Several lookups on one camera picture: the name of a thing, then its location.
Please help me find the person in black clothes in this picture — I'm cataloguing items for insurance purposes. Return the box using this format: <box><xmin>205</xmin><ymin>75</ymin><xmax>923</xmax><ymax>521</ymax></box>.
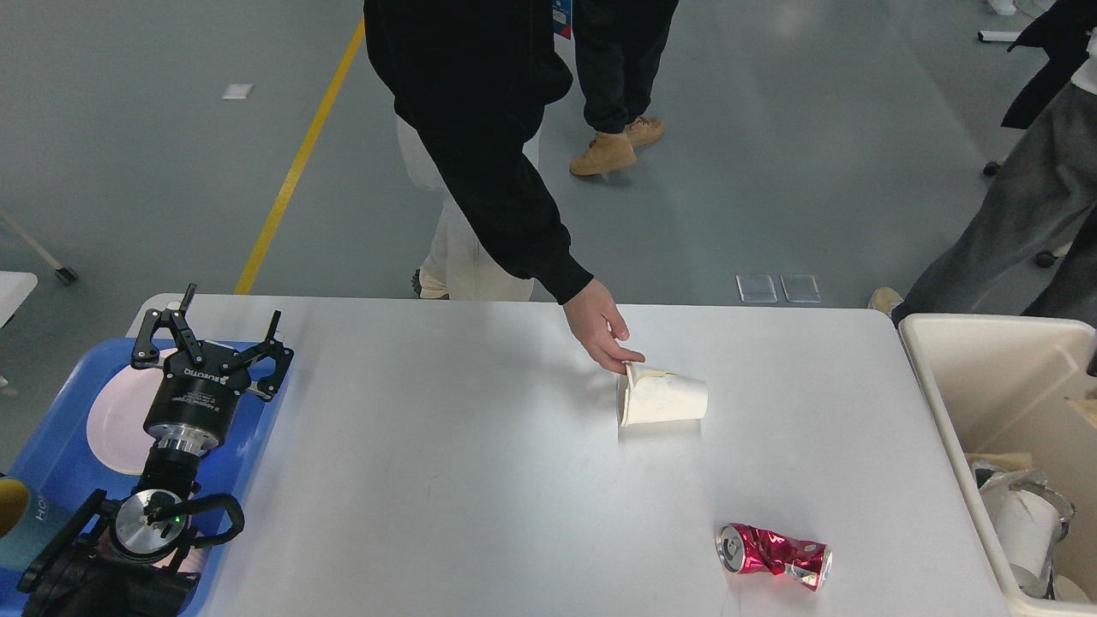
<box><xmin>572</xmin><ymin>1</ymin><xmax>679</xmax><ymax>178</ymax></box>

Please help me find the wheeled stand leg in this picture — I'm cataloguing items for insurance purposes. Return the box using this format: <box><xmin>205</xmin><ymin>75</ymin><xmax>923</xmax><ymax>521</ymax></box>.
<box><xmin>0</xmin><ymin>207</ymin><xmax>80</xmax><ymax>285</ymax></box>

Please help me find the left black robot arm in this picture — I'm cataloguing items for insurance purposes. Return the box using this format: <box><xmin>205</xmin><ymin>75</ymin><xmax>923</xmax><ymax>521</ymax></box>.
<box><xmin>3</xmin><ymin>287</ymin><xmax>294</xmax><ymax>616</ymax></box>

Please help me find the crushed red soda can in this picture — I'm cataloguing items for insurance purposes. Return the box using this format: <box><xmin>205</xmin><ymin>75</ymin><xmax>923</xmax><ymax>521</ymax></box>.
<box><xmin>716</xmin><ymin>523</ymin><xmax>833</xmax><ymax>592</ymax></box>

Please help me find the metal floor plate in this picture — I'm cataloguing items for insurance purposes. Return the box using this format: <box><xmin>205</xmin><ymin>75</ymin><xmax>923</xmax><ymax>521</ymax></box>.
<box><xmin>735</xmin><ymin>274</ymin><xmax>822</xmax><ymax>304</ymax></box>

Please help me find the black jacket at right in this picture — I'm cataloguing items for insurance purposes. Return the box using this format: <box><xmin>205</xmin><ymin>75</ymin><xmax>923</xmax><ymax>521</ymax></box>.
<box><xmin>1000</xmin><ymin>1</ymin><xmax>1096</xmax><ymax>130</ymax></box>

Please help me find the brown paper bag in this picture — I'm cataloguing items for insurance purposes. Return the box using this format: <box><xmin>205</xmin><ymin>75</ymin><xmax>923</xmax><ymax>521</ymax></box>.
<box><xmin>964</xmin><ymin>452</ymin><xmax>1034</xmax><ymax>471</ymax></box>

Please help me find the white table corner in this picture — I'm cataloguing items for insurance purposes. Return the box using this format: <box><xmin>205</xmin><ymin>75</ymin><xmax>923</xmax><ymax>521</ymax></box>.
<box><xmin>0</xmin><ymin>271</ymin><xmax>39</xmax><ymax>327</ymax></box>

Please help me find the person in black hoodie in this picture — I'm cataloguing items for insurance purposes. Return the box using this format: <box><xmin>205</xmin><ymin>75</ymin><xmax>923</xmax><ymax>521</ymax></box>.
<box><xmin>363</xmin><ymin>0</ymin><xmax>595</xmax><ymax>306</ymax></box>

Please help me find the teal mug yellow inside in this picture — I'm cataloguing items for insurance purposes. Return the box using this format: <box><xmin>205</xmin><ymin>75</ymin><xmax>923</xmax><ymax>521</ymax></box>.
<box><xmin>1</xmin><ymin>476</ymin><xmax>69</xmax><ymax>572</ymax></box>

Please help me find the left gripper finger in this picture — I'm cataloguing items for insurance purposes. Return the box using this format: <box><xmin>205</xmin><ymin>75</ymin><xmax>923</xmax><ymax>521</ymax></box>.
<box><xmin>220</xmin><ymin>310</ymin><xmax>294</xmax><ymax>401</ymax></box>
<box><xmin>129</xmin><ymin>284</ymin><xmax>207</xmax><ymax>371</ymax></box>

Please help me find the brown paper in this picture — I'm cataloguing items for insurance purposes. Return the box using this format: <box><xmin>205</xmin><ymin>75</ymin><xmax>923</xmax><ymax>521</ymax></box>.
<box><xmin>1066</xmin><ymin>399</ymin><xmax>1097</xmax><ymax>429</ymax></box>

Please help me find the foil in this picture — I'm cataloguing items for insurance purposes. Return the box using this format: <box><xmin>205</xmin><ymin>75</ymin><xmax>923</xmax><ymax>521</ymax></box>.
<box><xmin>971</xmin><ymin>462</ymin><xmax>1075</xmax><ymax>601</ymax></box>

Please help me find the beige plastic bin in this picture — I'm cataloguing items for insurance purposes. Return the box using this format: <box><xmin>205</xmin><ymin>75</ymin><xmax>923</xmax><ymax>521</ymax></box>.
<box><xmin>900</xmin><ymin>314</ymin><xmax>1096</xmax><ymax>616</ymax></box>

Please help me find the crushed white paper cup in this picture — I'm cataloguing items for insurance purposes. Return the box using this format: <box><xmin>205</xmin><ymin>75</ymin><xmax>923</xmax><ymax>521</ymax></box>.
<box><xmin>618</xmin><ymin>361</ymin><xmax>709</xmax><ymax>427</ymax></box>

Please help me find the pink plate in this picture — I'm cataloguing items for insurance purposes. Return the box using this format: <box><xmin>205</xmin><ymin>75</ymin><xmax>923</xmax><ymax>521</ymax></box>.
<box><xmin>86</xmin><ymin>366</ymin><xmax>162</xmax><ymax>476</ymax></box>

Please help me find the person's bare right hand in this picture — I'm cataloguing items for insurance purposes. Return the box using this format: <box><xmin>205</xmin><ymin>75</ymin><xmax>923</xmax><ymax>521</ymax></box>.
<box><xmin>561</xmin><ymin>279</ymin><xmax>646</xmax><ymax>374</ymax></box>

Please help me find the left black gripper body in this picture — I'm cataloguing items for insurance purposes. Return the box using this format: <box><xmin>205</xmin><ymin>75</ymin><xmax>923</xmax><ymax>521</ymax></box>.
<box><xmin>142</xmin><ymin>360</ymin><xmax>251</xmax><ymax>452</ymax></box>

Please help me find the person in grey trousers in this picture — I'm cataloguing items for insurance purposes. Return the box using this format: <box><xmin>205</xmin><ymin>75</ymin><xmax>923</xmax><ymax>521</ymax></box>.
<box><xmin>869</xmin><ymin>27</ymin><xmax>1096</xmax><ymax>325</ymax></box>

